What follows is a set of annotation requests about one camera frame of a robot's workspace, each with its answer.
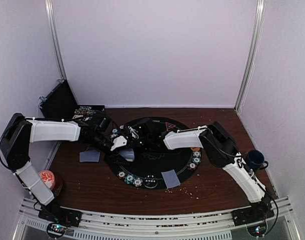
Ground grey card deck box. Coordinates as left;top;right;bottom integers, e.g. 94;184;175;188
119;148;135;162

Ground red triangle marker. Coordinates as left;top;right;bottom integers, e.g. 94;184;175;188
165;122;176;131

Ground red chip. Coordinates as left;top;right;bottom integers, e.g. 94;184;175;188
187;162;197;171
117;171;127;179

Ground dealt card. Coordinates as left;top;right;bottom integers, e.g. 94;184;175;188
161;169;181;189

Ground orange big blind button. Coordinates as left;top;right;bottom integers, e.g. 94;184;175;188
191;147;200;152

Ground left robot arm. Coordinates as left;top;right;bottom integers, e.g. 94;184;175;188
0;112;140;222

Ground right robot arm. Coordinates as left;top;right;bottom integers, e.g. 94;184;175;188
125;118;273;221

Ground round black poker mat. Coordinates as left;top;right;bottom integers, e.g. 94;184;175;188
105;116;203;190

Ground leftover cards on table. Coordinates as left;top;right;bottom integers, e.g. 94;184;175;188
79;150;101;163

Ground black poker set case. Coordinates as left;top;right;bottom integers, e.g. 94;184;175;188
39;79;106;119

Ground red patterned tin can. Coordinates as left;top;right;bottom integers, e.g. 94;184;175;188
39;170;64;197

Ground dark blue mug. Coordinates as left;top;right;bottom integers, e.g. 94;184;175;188
245;149;269;172

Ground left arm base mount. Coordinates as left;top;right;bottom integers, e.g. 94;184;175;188
38;208;82;239

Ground aluminium front rail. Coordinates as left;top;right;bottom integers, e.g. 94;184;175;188
10;197;303;240

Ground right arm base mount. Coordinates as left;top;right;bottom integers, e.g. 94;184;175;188
231;207;275;238

